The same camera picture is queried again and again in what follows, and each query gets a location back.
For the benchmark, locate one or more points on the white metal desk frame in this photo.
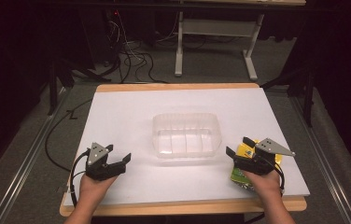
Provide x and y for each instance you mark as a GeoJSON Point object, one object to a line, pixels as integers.
{"type": "Point", "coordinates": [215, 29]}

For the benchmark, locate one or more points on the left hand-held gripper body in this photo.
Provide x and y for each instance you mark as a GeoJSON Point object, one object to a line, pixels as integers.
{"type": "Point", "coordinates": [98, 169]}

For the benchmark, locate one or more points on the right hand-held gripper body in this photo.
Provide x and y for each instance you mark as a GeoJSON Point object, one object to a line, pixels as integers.
{"type": "Point", "coordinates": [257, 165]}

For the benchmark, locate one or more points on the white table cover board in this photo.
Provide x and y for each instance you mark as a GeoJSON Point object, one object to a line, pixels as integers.
{"type": "Point", "coordinates": [164, 102]}

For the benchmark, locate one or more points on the yellow snack packet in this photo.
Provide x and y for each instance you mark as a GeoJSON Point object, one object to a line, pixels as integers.
{"type": "Point", "coordinates": [245, 152]}

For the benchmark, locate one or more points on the person's right hand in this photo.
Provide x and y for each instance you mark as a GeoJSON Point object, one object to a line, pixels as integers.
{"type": "Point", "coordinates": [265, 185]}

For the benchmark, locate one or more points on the green snack packet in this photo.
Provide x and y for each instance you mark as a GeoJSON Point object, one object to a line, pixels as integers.
{"type": "Point", "coordinates": [239, 178]}

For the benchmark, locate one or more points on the clear plastic container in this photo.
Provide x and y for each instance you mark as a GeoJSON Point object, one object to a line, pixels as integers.
{"type": "Point", "coordinates": [186, 135]}

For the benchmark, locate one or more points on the person's left hand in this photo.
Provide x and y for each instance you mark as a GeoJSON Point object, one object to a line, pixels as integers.
{"type": "Point", "coordinates": [95, 188]}

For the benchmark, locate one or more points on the metal floor rail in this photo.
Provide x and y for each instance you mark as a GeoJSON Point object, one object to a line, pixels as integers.
{"type": "Point", "coordinates": [323, 155]}
{"type": "Point", "coordinates": [24, 161]}

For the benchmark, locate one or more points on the wooden table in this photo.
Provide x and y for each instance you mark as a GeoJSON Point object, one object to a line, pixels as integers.
{"type": "Point", "coordinates": [176, 86]}

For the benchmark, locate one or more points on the black stand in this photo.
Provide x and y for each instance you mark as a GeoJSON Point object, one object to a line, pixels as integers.
{"type": "Point", "coordinates": [304, 90]}
{"type": "Point", "coordinates": [57, 84]}

